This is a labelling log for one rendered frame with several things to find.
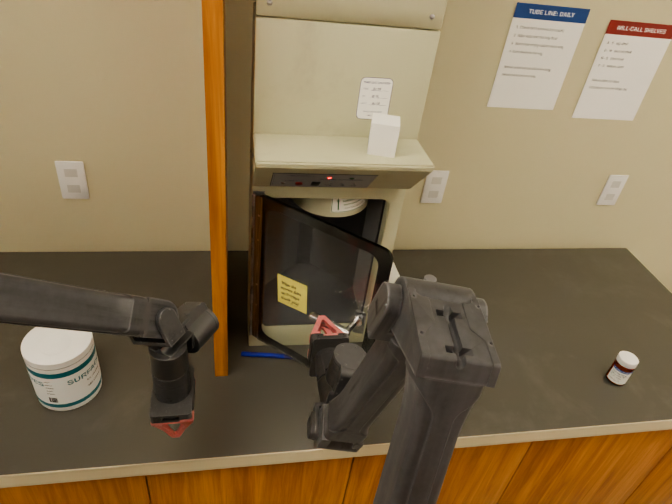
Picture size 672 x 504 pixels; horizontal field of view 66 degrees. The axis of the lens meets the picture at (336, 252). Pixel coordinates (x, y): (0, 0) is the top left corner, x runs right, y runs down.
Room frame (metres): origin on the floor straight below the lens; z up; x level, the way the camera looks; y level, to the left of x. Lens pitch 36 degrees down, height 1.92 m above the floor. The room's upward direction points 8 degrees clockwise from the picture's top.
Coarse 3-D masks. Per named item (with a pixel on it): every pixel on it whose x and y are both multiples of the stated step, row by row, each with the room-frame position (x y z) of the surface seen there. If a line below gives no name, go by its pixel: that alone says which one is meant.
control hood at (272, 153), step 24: (264, 144) 0.85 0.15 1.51; (288, 144) 0.86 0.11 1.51; (312, 144) 0.88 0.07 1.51; (336, 144) 0.89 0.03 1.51; (360, 144) 0.91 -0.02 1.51; (408, 144) 0.94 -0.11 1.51; (264, 168) 0.79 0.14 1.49; (288, 168) 0.80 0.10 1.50; (312, 168) 0.81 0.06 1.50; (336, 168) 0.82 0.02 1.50; (360, 168) 0.83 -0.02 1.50; (384, 168) 0.84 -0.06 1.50; (408, 168) 0.85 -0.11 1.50; (432, 168) 0.86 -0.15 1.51
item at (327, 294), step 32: (288, 224) 0.84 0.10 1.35; (320, 224) 0.81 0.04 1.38; (288, 256) 0.84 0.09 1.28; (320, 256) 0.81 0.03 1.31; (352, 256) 0.78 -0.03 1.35; (384, 256) 0.75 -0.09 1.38; (320, 288) 0.80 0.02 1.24; (352, 288) 0.77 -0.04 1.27; (288, 320) 0.83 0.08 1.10; (288, 352) 0.83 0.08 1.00
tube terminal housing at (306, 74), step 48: (288, 48) 0.91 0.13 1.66; (336, 48) 0.93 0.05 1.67; (384, 48) 0.95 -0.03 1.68; (432, 48) 0.97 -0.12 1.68; (288, 96) 0.91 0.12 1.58; (336, 96) 0.93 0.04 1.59; (288, 192) 0.91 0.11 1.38; (336, 192) 0.93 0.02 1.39; (384, 192) 0.96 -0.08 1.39; (384, 240) 0.96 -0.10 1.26
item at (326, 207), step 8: (296, 200) 0.98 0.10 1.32; (304, 200) 0.97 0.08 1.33; (312, 200) 0.96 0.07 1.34; (320, 200) 0.96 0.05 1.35; (328, 200) 0.96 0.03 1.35; (336, 200) 0.96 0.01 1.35; (344, 200) 0.97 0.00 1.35; (352, 200) 0.98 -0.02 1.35; (360, 200) 0.99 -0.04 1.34; (304, 208) 0.96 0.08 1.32; (312, 208) 0.95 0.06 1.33; (320, 208) 0.95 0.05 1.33; (328, 208) 0.95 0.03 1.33; (336, 208) 0.95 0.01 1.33; (344, 208) 0.96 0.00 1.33; (352, 208) 0.97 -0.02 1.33; (360, 208) 0.99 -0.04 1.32; (328, 216) 0.94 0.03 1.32; (336, 216) 0.95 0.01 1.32; (344, 216) 0.95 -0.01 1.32
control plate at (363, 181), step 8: (272, 176) 0.82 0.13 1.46; (280, 176) 0.83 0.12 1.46; (288, 176) 0.83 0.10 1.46; (296, 176) 0.83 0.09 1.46; (304, 176) 0.83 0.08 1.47; (312, 176) 0.84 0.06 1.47; (320, 176) 0.84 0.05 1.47; (328, 176) 0.84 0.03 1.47; (336, 176) 0.85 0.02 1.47; (344, 176) 0.85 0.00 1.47; (352, 176) 0.85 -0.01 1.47; (360, 176) 0.85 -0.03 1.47; (368, 176) 0.86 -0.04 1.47; (376, 176) 0.86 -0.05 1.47; (272, 184) 0.86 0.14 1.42; (280, 184) 0.86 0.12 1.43; (288, 184) 0.87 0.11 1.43; (304, 184) 0.87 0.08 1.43; (320, 184) 0.88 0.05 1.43; (328, 184) 0.88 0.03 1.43; (336, 184) 0.88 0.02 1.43; (344, 184) 0.89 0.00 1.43; (360, 184) 0.89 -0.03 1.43; (368, 184) 0.90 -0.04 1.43
